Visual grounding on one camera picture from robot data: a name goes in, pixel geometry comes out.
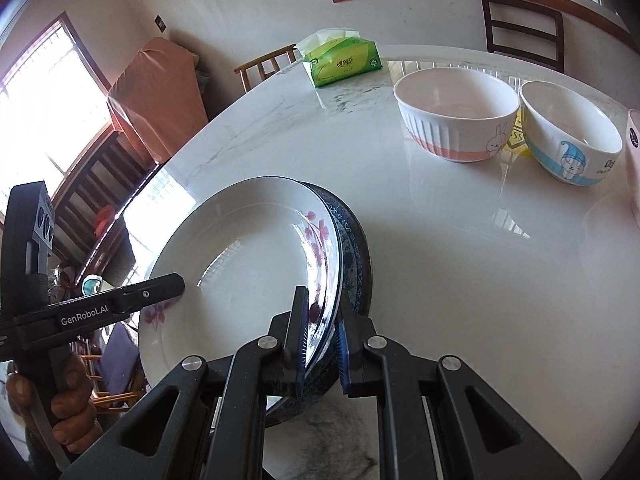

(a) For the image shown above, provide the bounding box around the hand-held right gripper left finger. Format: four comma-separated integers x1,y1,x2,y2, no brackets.
60,286,311,480

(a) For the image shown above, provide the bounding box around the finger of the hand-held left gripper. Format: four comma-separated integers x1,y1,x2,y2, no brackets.
112,272,187,315

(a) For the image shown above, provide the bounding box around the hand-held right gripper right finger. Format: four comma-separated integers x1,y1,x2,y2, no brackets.
336,305,586,480

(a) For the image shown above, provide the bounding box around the white floral plate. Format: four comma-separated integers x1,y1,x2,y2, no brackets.
138,176,344,415

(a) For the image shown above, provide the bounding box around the dark blue patterned plate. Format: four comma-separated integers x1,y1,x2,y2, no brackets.
265,180,374,429

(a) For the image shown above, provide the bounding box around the white ribbed rabbit bowl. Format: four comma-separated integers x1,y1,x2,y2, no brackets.
393,66,521,164

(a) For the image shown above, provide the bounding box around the white bowl with blue band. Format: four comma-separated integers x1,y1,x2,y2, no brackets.
519,80,625,187

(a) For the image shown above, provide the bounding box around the purple cushion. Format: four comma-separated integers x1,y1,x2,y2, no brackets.
96,324,142,397

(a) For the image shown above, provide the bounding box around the wicker chair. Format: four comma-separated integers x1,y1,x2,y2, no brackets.
74,339,148,413

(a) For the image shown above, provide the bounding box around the small orange object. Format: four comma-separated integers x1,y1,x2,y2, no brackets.
94,204,120,235

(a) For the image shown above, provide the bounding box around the wooden bench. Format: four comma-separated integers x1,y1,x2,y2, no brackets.
49,127,168,283

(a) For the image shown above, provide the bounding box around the orange covered furniture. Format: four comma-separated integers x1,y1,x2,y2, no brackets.
107,37,209,162

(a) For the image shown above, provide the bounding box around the light wooden chair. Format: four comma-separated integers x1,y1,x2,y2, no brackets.
234,43,299,92

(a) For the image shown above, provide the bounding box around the yellow round warning sticker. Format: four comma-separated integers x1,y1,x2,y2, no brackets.
502,107,534,157

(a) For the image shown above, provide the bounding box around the green tissue pack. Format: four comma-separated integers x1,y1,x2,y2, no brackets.
294,27,384,90

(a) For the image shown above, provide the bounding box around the pink cup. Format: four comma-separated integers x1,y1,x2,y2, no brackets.
625,109,640,192

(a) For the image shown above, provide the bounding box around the dark wooden chair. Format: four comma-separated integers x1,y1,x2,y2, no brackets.
481,0,565,74

